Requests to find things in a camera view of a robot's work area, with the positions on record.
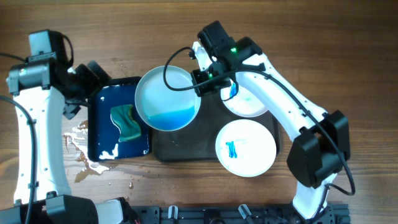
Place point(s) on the blue water tray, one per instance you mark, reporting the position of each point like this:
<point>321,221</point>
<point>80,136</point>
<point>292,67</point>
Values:
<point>103,136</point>

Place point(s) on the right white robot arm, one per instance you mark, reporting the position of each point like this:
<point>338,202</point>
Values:
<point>320,140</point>

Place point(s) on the white plate front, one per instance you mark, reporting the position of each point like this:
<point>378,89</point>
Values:
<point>245,148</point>

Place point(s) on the black mounting rail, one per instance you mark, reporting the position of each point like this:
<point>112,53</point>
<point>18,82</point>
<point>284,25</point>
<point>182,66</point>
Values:
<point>270,214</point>

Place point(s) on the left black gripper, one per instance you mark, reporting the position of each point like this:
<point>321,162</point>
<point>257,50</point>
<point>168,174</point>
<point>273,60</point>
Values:
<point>97,81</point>

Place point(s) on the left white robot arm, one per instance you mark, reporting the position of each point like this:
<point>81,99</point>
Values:
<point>45,87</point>

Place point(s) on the white plate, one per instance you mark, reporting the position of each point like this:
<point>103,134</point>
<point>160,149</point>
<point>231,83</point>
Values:
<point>162,108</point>
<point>241,102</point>
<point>245,148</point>

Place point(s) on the white plate back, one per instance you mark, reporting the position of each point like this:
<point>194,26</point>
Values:
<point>241,102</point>

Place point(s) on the green yellow sponge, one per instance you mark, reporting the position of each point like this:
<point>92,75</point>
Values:
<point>122,118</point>

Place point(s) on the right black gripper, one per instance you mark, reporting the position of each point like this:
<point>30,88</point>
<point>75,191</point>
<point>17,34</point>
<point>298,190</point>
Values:
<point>204,89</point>

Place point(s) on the dark brown serving tray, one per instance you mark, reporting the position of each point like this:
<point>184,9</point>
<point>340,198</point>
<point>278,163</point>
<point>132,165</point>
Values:
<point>196,141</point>

